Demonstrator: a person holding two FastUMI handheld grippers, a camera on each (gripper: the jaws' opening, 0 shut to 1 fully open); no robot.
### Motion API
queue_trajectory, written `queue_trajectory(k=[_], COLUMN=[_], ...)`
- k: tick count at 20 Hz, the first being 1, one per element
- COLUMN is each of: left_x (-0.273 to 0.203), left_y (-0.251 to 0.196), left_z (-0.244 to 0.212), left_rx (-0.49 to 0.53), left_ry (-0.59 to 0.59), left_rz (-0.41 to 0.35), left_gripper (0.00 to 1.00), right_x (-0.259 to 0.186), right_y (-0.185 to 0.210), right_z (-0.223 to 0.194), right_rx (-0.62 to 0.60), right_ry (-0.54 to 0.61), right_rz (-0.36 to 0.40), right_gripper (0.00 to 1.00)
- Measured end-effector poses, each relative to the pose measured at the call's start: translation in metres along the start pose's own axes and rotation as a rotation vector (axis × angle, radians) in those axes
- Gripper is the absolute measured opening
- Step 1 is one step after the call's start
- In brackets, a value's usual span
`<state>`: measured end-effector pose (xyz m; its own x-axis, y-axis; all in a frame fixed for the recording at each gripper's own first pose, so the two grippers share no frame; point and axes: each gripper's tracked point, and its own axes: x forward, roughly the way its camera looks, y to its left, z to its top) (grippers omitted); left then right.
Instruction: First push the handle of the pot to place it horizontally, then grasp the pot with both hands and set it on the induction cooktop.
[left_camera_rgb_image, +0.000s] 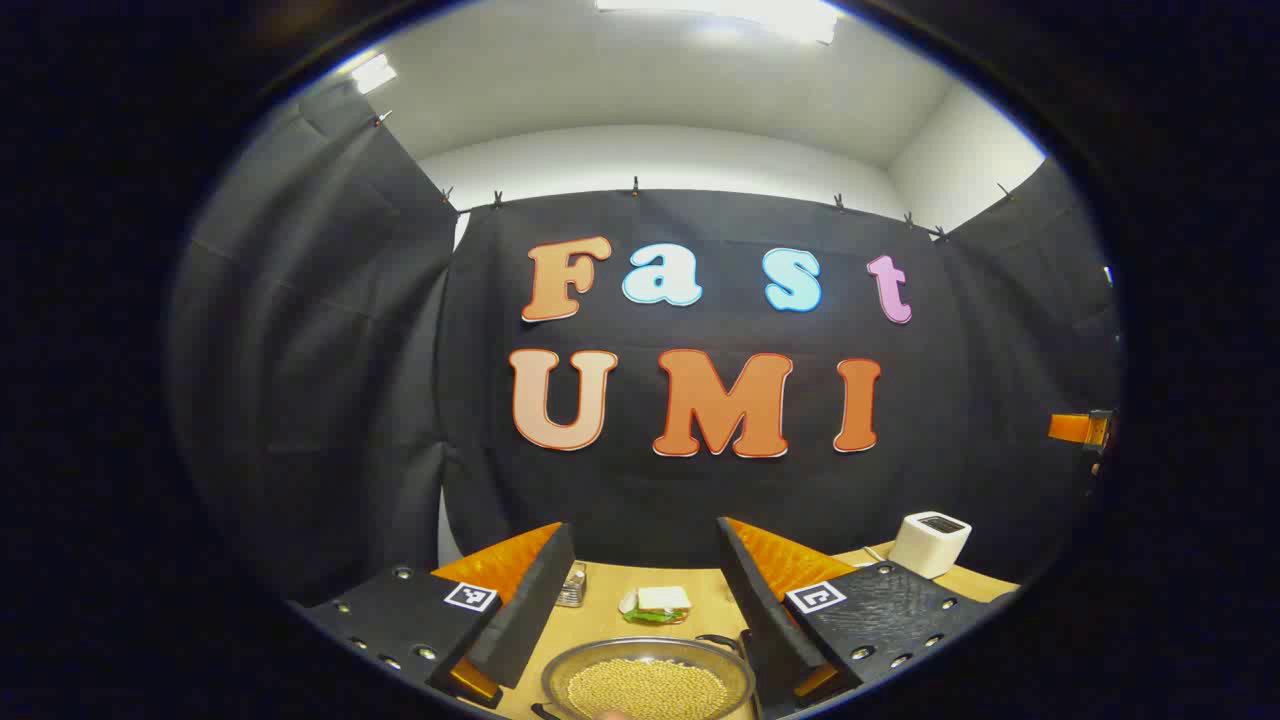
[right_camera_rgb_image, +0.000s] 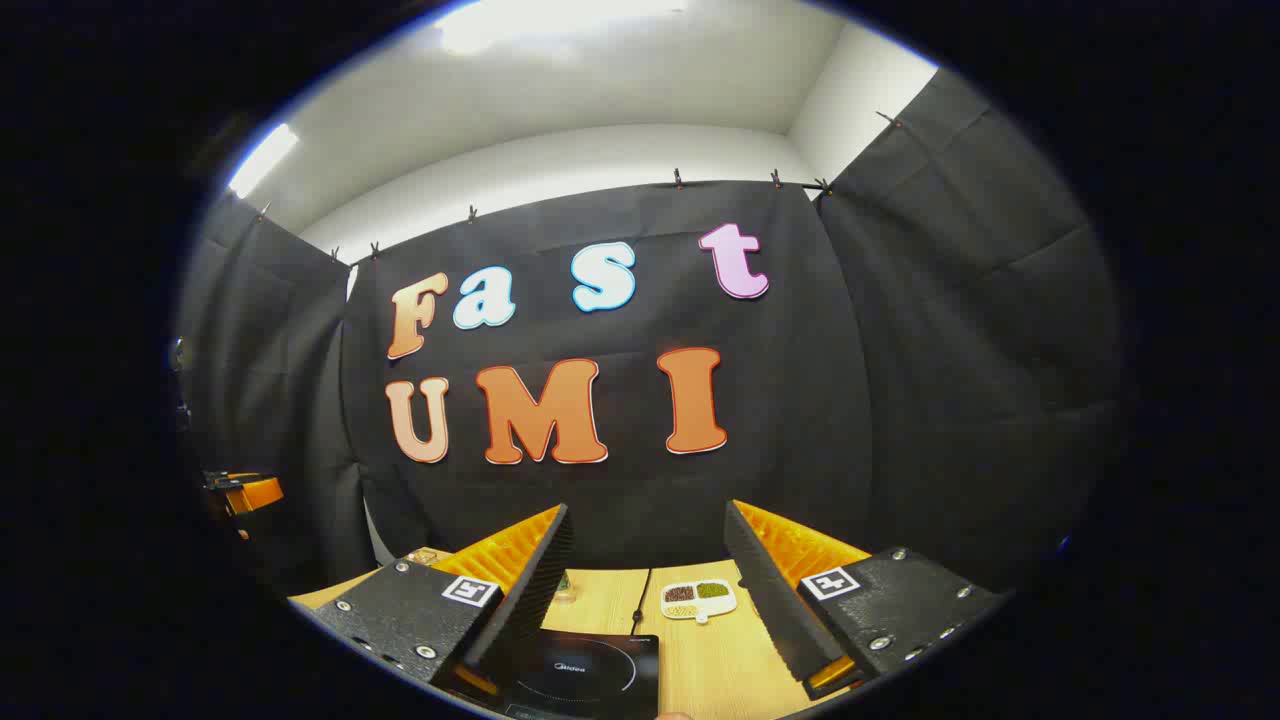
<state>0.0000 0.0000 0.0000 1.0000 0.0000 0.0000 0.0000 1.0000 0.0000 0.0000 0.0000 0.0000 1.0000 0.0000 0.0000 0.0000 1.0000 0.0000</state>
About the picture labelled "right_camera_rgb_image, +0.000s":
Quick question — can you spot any white divided dish of beans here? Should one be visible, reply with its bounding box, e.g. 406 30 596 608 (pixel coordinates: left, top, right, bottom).
660 578 739 625

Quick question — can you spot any black induction cooktop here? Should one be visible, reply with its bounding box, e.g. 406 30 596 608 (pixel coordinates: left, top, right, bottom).
500 630 661 720

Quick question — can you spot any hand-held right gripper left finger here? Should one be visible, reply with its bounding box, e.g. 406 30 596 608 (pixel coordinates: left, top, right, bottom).
288 503 576 701

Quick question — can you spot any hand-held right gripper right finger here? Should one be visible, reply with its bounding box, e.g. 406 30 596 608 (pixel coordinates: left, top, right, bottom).
723 500 1006 701

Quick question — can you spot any row of small black clips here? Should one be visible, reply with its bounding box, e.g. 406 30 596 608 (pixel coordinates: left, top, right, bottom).
255 110 906 261

